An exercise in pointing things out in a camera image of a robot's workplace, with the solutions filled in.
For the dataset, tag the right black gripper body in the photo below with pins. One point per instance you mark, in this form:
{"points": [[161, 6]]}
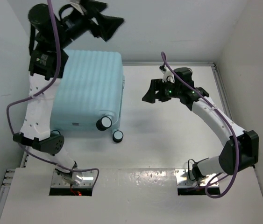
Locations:
{"points": [[172, 90]]}

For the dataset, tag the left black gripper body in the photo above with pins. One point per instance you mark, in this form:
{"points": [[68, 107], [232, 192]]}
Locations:
{"points": [[74, 24]]}

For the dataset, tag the light blue suitcase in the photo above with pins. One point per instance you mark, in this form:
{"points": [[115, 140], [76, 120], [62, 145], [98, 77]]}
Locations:
{"points": [[91, 88]]}

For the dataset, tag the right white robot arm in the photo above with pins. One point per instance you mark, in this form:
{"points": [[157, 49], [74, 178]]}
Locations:
{"points": [[240, 147]]}

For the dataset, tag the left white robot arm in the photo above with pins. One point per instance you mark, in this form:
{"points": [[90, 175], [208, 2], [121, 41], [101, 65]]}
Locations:
{"points": [[46, 68]]}

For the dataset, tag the suitcase wheel front right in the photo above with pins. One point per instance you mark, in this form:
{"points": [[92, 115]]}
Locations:
{"points": [[118, 136]]}

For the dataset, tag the suitcase wheel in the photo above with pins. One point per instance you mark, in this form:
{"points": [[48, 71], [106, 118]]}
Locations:
{"points": [[104, 123], [118, 136], [56, 132]]}

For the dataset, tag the suitcase wheel far left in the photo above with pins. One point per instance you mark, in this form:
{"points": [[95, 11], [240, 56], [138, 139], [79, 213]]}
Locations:
{"points": [[104, 123]]}

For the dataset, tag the suitcase wheel front left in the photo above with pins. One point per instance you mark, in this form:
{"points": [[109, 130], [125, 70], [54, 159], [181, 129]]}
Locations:
{"points": [[56, 132]]}

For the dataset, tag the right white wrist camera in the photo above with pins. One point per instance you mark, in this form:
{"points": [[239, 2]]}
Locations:
{"points": [[167, 74]]}

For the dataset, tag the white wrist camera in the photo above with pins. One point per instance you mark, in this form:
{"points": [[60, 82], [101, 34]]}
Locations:
{"points": [[167, 74], [78, 6]]}

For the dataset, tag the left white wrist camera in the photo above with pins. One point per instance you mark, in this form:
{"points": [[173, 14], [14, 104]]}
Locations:
{"points": [[78, 6]]}

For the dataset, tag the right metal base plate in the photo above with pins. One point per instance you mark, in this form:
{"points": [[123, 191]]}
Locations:
{"points": [[185, 179]]}

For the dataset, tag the metal base plate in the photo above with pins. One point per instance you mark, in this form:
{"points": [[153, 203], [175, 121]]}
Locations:
{"points": [[73, 179], [185, 179]]}

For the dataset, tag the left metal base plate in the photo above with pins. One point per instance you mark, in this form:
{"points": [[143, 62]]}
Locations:
{"points": [[73, 179]]}

